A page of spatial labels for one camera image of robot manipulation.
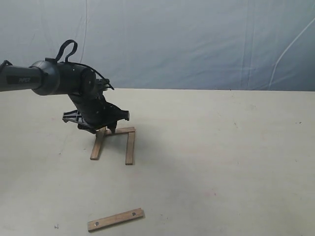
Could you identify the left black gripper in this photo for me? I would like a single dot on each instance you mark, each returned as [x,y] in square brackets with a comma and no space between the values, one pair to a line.
[93,112]

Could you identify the wooden stick with holes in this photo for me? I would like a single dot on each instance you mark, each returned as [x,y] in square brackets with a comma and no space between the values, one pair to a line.
[115,219]
[119,131]

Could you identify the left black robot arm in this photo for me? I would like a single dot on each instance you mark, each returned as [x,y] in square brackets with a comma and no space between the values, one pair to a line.
[81,83]

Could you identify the blue-grey backdrop cloth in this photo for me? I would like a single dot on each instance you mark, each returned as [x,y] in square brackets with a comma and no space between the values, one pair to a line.
[171,44]

